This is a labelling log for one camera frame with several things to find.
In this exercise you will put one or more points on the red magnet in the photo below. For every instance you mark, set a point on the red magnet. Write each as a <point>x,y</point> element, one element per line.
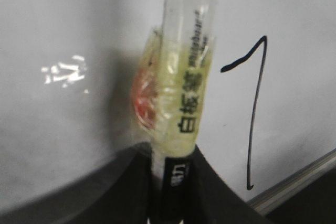
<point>147,95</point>

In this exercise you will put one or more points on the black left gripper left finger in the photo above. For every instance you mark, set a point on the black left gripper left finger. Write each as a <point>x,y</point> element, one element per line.
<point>117,193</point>

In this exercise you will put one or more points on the grey aluminium whiteboard tray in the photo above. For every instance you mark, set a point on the grey aluminium whiteboard tray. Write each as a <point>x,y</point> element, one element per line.
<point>296,179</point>

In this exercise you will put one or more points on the black white whiteboard marker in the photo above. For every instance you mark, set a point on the black white whiteboard marker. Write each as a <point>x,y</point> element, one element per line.
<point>187,44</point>

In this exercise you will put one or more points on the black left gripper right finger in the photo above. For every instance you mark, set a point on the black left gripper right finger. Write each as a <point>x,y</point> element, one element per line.
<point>210,200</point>

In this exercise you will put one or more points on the white whiteboard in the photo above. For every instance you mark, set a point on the white whiteboard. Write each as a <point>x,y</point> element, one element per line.
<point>66,70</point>

